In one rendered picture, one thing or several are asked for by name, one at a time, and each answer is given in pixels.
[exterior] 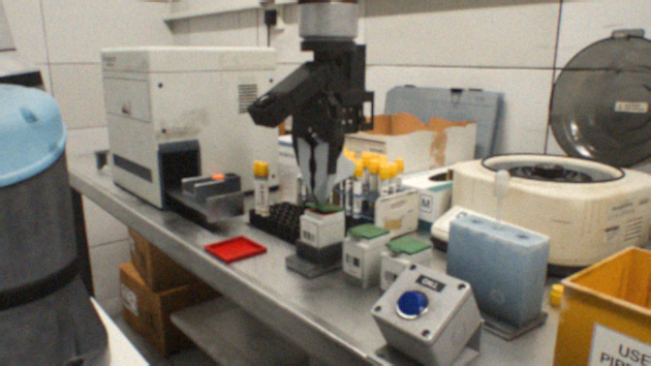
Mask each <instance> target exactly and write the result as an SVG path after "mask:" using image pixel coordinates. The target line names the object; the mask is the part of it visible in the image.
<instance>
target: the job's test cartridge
mask: <svg viewBox="0 0 651 366"><path fill-rule="evenodd" d="M299 221H300V240H303V241H305V242H308V244H310V245H312V246H316V247H318V248H322V247H324V246H328V245H331V244H334V242H337V241H342V240H343V238H345V211H322V210H319V209H316V208H311V209H307V210H305V215H301V217H300V220H299Z"/></svg>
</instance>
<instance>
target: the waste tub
mask: <svg viewBox="0 0 651 366"><path fill-rule="evenodd" d="M560 284H561V285H562V286H563V294H562V302H561V310H560V318H558V325H557V333H556V341H555V350H554V356H553V365H552V366H651V251H647V250H644V249H640V248H637V247H633V246H630V247H628V248H626V249H624V250H622V251H619V252H617V254H615V255H613V256H611V257H609V258H607V259H603V260H601V261H599V262H597V263H595V264H593V265H591V267H589V268H586V269H584V270H582V271H580V272H578V273H576V274H574V275H573V276H569V277H567V278H565V279H563V281H561V283H560Z"/></svg>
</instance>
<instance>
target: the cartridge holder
mask: <svg viewBox="0 0 651 366"><path fill-rule="evenodd" d="M295 247H296V254H292V255H289V256H286V257H285V265H287V266H289V267H290V268H292V269H295V271H297V272H299V273H302V274H303V275H305V276H307V277H309V278H311V277H314V276H318V275H319V274H322V273H325V272H327V271H330V269H333V268H336V267H339V266H342V265H343V240H342V241H337V242H334V244H331V245H328V246H324V247H322V248H318V247H316V246H312V245H310V244H308V242H305V241H303V240H300V238H298V239H296V240H295Z"/></svg>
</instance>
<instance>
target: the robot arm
mask: <svg viewBox="0 0 651 366"><path fill-rule="evenodd" d="M297 21H298V36H299V38H302V39H303V41H299V51H313V61H306V62H305V63H303V64H302V65H300V66H299V67H297V68H296V69H295V70H294V72H292V73H291V74H290V75H287V76H286V77H285V78H283V79H282V80H281V81H280V82H278V83H277V85H276V86H274V87H272V88H271V89H270V90H268V91H267V92H266V93H265V94H263V95H261V96H260V97H259V98H258V100H257V101H255V102H254V103H253V104H251V105H250V106H248V107H247V108H246V109H247V112H248V114H250V115H249V116H251V118H252V119H253V121H254V123H255V126H260V127H266V128H270V129H275V128H277V127H278V126H280V124H281V123H282V122H283V121H284V120H286V119H287V118H288V117H290V116H292V119H293V124H292V142H293V148H294V154H295V158H296V162H297V166H298V167H299V170H300V173H301V176H303V179H304V182H305V184H306V186H307V188H308V190H309V193H310V195H311V197H312V199H313V201H314V202H316V204H317V205H320V206H323V205H325V202H326V200H327V199H328V198H329V197H330V194H331V192H332V188H333V186H334V185H336V184H337V183H339V182H342V181H344V180H346V179H347V178H349V176H351V175H352V174H354V173H355V170H356V163H355V161H354V160H351V159H349V158H346V157H345V154H344V144H345V135H350V134H358V132H359V123H360V131H361V132H367V131H374V100H375V91H368V90H365V58H366V45H357V41H353V39H355V38H357V37H358V0H297ZM363 103H371V122H365V116H363ZM359 112H360V115H359ZM313 134H316V135H313ZM312 135H313V136H312ZM66 143H67V128H66V125H65V123H64V121H63V119H62V114H61V109H60V107H59V106H58V104H57V103H56V100H55V99H54V98H53V97H52V96H50V95H49V94H48V93H47V90H46V87H45V83H44V80H43V76H42V73H41V68H40V67H39V66H37V65H35V64H34V63H32V62H31V61H29V60H27V59H26V58H24V57H23V56H21V55H20V54H19V53H17V51H16V46H15V43H14V39H13V35H12V32H11V29H10V25H9V22H8V19H7V15H6V12H5V9H4V5H3V1H2V0H0V366H109V365H110V360H111V354H110V344H109V332H108V328H107V326H106V325H105V324H104V322H103V321H102V319H101V317H100V315H99V312H98V310H97V308H96V306H95V304H94V302H93V301H92V299H90V296H89V294H88V292H87V290H86V288H85V286H84V284H83V281H82V280H81V278H80V275H79V268H78V257H77V247H76V239H75V229H74V219H73V209H72V200H71V190H70V181H69V172H68V162H67V152H66Z"/></svg>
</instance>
